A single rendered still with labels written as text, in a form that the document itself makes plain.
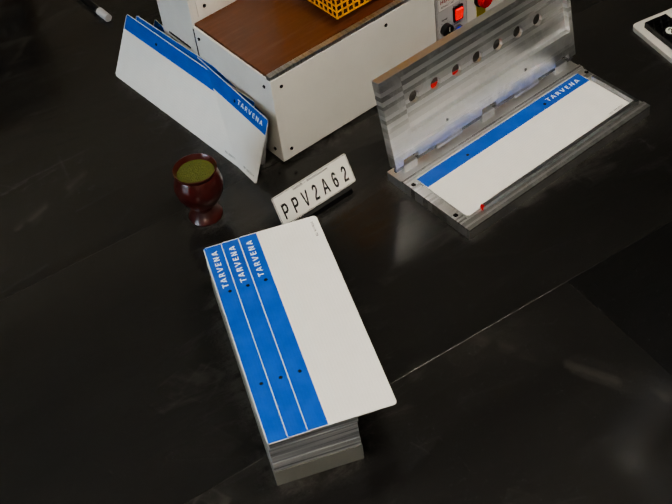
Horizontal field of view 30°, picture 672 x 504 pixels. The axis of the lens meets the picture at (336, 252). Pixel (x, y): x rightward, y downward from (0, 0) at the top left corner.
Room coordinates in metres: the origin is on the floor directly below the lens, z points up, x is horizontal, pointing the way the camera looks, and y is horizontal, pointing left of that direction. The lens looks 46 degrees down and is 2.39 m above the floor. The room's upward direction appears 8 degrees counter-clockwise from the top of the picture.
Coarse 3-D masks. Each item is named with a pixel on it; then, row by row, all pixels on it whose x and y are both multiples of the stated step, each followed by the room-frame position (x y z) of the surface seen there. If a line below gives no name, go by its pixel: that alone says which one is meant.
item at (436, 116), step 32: (512, 0) 1.78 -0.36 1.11; (544, 0) 1.82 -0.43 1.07; (480, 32) 1.74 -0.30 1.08; (512, 32) 1.77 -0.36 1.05; (544, 32) 1.81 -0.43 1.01; (416, 64) 1.65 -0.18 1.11; (448, 64) 1.69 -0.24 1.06; (480, 64) 1.72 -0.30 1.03; (512, 64) 1.76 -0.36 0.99; (544, 64) 1.78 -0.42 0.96; (384, 96) 1.60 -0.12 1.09; (416, 96) 1.65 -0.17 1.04; (448, 96) 1.68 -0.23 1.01; (480, 96) 1.70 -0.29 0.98; (384, 128) 1.60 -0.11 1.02; (416, 128) 1.62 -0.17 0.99; (448, 128) 1.65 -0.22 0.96
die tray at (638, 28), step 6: (666, 12) 1.95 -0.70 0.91; (648, 18) 1.94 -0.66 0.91; (636, 24) 1.92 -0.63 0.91; (642, 24) 1.92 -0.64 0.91; (636, 30) 1.91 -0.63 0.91; (642, 30) 1.90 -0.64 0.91; (642, 36) 1.89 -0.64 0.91; (648, 36) 1.88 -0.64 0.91; (654, 36) 1.88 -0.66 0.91; (648, 42) 1.87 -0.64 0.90; (654, 42) 1.86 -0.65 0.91; (660, 42) 1.86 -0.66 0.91; (654, 48) 1.85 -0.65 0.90; (660, 48) 1.84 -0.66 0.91; (666, 48) 1.84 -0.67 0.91; (666, 54) 1.82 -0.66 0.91
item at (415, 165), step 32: (576, 64) 1.82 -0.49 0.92; (512, 96) 1.74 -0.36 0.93; (480, 128) 1.68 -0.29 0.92; (608, 128) 1.63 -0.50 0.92; (416, 160) 1.61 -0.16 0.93; (576, 160) 1.57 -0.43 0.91; (416, 192) 1.54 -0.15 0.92; (512, 192) 1.50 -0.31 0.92; (448, 224) 1.47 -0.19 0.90; (480, 224) 1.44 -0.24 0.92
